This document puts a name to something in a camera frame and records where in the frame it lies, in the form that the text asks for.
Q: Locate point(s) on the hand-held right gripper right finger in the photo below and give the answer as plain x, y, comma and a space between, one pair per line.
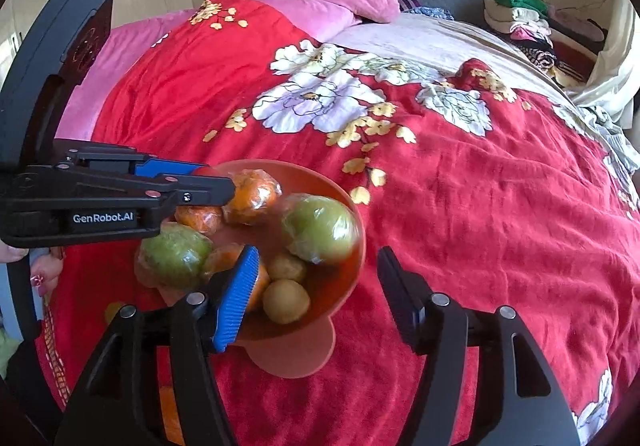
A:
407, 311

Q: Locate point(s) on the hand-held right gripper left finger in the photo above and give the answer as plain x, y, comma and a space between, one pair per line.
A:
239, 293

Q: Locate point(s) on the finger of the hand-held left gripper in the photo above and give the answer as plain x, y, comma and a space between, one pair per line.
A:
200, 188
165, 167

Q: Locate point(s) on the large orange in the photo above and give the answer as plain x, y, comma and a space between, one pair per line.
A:
222, 260

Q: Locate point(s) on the large brown round fruit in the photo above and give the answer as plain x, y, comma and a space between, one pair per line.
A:
286, 301

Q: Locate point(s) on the medium brown round fruit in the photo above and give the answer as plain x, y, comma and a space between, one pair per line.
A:
287, 268

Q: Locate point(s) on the round green fruit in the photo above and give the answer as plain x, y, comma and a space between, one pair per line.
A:
175, 253

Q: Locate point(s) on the pink plastic bowl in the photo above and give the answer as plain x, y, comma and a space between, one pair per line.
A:
325, 311

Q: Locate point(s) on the oval green fruit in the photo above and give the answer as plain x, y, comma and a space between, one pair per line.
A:
320, 228

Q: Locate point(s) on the person's left hand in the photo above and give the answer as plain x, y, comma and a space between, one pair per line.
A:
46, 271

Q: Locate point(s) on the pink blanket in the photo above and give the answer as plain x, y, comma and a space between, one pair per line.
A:
120, 56

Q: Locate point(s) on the red floral blanket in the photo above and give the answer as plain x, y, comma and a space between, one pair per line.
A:
475, 226

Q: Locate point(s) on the dark cloth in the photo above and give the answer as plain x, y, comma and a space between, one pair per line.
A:
30, 386

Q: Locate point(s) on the crumpled grey patterned cloth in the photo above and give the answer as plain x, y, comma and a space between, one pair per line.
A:
610, 141

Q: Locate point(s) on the pale bed sheet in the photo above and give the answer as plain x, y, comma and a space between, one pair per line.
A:
425, 41

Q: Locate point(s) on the dark patterned garment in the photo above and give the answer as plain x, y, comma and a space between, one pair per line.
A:
540, 57

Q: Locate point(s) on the purple striped cloth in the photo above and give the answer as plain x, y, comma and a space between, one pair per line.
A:
425, 9

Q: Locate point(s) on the white folded garment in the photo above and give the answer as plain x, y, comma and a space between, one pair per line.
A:
510, 19

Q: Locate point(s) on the white curtain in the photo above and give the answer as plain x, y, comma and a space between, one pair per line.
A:
612, 71

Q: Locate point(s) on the green knitted garment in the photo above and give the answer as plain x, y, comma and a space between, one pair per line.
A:
522, 0

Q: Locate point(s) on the mauve garment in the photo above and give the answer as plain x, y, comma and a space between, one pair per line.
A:
580, 21

